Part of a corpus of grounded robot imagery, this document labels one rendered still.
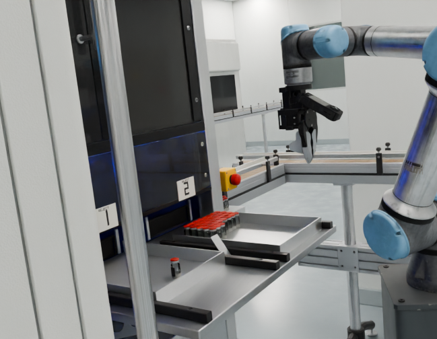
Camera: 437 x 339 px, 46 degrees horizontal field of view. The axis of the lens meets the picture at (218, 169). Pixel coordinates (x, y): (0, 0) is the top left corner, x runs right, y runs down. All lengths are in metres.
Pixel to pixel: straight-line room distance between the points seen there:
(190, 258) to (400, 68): 1.77
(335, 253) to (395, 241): 1.28
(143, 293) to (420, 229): 0.72
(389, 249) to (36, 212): 0.85
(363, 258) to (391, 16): 1.22
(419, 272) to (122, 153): 0.92
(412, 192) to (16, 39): 0.86
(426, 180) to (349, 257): 1.32
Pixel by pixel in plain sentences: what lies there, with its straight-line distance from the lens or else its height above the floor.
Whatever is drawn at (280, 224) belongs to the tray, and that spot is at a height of 0.89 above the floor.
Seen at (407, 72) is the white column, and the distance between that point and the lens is 2.79.
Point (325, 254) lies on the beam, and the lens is 2.45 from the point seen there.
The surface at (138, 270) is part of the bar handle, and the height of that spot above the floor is 1.12.
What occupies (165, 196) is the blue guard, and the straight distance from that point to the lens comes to 1.49.
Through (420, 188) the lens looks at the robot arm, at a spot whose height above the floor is 1.07.
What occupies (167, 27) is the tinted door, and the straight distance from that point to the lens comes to 1.56.
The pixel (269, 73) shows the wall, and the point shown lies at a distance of 10.43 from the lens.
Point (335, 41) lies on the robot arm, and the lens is 1.29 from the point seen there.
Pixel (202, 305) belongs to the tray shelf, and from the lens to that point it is 1.08.
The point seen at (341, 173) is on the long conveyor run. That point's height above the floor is 0.89.
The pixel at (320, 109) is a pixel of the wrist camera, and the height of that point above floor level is 1.23.
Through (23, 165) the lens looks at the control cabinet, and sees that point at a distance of 0.49.
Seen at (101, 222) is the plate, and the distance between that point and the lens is 1.31.
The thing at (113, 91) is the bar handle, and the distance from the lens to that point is 0.57.
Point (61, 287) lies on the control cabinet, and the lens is 0.53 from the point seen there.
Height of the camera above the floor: 1.32
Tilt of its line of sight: 9 degrees down
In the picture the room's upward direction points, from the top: 6 degrees counter-clockwise
